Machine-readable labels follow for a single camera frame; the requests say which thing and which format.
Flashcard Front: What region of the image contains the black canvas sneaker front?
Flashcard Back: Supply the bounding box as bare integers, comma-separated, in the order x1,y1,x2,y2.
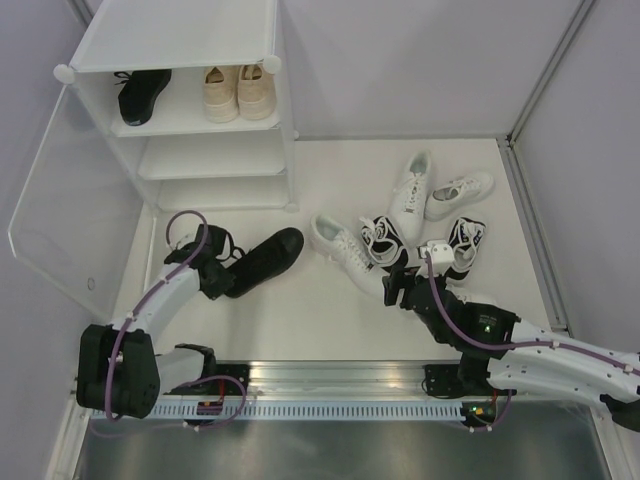
225,227,304,299

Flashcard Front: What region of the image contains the white plastic shoe cabinet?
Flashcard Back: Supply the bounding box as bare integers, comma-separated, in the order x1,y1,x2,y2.
53,1,297,212

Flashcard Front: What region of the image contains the beige lace sneaker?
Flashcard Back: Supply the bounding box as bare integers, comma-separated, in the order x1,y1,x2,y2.
203,66,239,123
237,64,277,121

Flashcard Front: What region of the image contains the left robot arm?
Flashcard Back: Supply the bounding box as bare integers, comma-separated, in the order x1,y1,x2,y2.
76,225,244,419

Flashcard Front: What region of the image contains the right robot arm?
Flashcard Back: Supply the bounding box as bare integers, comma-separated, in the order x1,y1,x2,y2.
382,269,639,431

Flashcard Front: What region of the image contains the white sneaker near cabinet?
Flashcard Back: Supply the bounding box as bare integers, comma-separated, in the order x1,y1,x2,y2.
310,214,386,300

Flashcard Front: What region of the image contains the black white patterned sneaker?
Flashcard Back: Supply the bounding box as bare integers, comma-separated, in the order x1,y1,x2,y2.
359,216,409,270

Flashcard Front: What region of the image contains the black white sneaker right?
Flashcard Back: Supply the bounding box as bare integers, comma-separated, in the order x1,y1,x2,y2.
446,215,488,283

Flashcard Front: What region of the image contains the white sneaker rear middle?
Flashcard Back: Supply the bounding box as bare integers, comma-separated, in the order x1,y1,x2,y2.
388,150,432,245

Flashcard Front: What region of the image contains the white sneaker rear right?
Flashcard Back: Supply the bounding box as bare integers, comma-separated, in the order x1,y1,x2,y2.
424,171,495,221

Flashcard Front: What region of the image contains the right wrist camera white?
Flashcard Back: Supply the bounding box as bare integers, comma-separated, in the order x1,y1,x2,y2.
417,240,454,278

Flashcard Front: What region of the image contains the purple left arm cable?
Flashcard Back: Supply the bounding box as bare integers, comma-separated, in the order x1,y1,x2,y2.
105,209,249,429

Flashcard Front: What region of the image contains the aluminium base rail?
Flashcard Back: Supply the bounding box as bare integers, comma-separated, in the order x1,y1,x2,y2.
69,357,616,399

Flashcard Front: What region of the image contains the white slotted cable duct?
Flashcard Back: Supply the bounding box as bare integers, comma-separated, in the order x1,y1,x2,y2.
148,398,465,422

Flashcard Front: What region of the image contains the aluminium corner frame post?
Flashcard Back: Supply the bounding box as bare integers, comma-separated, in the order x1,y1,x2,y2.
504,0,611,146

